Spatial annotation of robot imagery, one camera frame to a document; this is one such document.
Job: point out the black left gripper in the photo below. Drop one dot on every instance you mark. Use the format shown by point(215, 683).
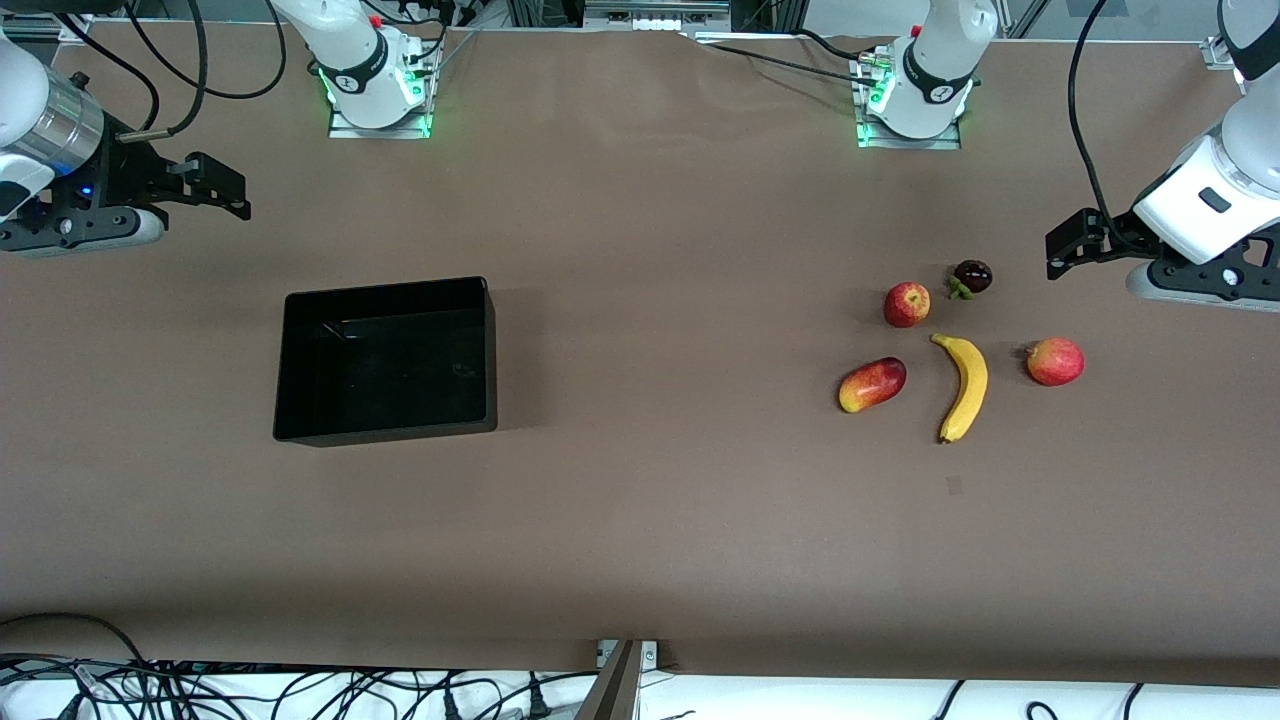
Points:
point(1112, 238)

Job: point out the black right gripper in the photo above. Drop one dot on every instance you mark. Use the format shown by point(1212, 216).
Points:
point(128, 170)

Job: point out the red apple with yellow patch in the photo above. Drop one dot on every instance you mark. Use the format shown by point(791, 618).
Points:
point(907, 305)

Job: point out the black plastic box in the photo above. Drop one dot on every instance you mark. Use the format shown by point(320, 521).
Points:
point(390, 370)

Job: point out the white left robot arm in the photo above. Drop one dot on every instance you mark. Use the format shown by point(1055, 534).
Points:
point(935, 70)

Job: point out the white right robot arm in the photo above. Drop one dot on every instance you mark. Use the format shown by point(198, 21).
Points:
point(360, 60)

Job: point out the yellow banana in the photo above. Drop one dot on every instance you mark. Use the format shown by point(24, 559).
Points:
point(970, 385)

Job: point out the dark purple mangosteen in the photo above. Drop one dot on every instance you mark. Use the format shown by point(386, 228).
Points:
point(973, 276)

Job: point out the round reddish orange fruit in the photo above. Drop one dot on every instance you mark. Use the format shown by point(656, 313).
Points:
point(1056, 362)

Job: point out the red yellow mango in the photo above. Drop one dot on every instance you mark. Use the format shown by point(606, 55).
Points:
point(872, 385)

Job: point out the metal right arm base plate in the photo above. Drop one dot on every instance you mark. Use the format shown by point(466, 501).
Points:
point(345, 126)

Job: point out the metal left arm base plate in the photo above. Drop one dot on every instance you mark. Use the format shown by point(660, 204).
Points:
point(940, 144)

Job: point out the metal corner bracket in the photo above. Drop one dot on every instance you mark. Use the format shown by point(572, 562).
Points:
point(1218, 52)

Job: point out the metal table edge bracket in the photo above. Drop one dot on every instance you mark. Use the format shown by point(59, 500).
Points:
point(615, 690)

